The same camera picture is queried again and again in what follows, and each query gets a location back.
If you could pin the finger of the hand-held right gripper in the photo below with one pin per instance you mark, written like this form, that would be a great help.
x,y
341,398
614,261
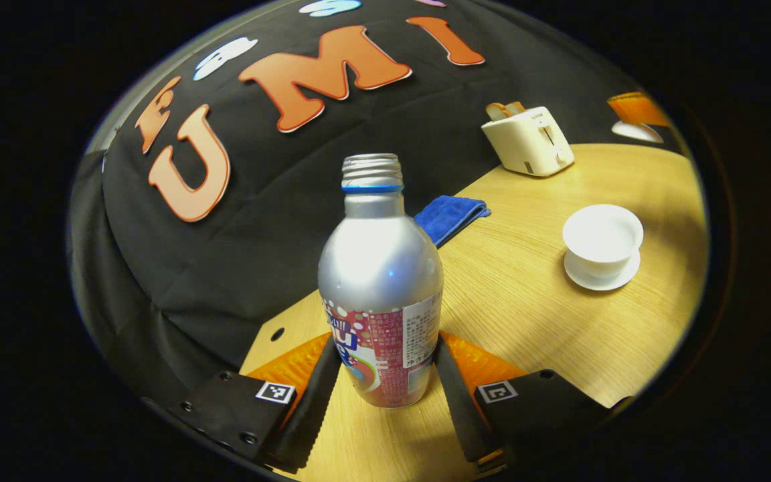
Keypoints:
x,y
636,107

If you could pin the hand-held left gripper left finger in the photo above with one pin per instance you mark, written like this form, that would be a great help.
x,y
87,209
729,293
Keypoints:
x,y
308,408

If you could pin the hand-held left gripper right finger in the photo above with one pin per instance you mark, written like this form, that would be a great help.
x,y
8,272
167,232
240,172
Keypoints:
x,y
459,408

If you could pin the white teacup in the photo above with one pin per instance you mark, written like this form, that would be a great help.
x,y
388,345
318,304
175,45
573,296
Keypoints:
x,y
603,234

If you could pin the silver water bottle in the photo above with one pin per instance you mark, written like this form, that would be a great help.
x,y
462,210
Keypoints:
x,y
379,268

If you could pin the white toaster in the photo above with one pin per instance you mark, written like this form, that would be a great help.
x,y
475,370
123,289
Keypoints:
x,y
526,144

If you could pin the toasted bread slice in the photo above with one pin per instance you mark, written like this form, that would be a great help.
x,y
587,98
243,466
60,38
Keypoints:
x,y
517,107
496,111

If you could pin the white saucer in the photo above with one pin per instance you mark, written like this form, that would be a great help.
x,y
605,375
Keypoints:
x,y
600,282

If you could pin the blue folded towel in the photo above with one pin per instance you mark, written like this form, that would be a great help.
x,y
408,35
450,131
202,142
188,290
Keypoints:
x,y
451,215

